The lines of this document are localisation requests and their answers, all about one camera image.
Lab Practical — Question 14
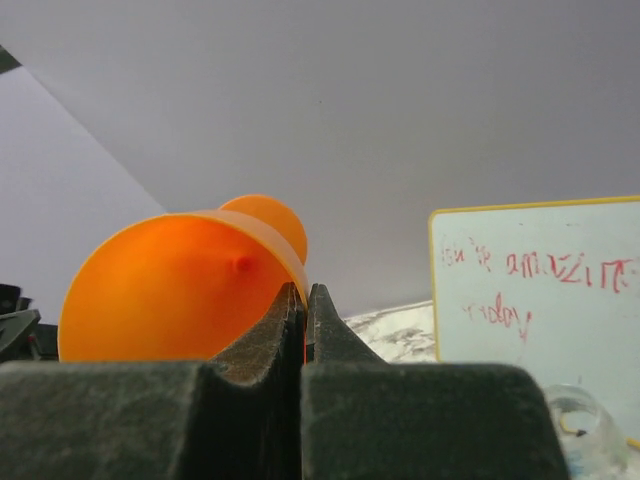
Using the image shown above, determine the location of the orange plastic wine glass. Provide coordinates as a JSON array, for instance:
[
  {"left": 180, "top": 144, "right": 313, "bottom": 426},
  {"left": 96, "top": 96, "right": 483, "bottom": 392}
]
[{"left": 57, "top": 194, "right": 309, "bottom": 363}]

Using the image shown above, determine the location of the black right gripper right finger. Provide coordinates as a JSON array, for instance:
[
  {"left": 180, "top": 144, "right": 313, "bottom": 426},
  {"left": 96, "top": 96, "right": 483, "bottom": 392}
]
[{"left": 300, "top": 284, "right": 568, "bottom": 479}]

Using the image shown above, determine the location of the clear wine glass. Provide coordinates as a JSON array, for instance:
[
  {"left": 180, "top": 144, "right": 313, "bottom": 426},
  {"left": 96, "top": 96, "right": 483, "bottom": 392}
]
[{"left": 544, "top": 385, "right": 630, "bottom": 479}]

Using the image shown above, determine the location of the yellow framed whiteboard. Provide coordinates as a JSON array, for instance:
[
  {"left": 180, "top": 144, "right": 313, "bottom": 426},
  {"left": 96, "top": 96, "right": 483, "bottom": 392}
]
[{"left": 428, "top": 196, "right": 639, "bottom": 440}]

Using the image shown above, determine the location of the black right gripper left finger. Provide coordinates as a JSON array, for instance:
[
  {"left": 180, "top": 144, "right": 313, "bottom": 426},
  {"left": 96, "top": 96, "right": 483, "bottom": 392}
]
[{"left": 1, "top": 285, "right": 303, "bottom": 479}]

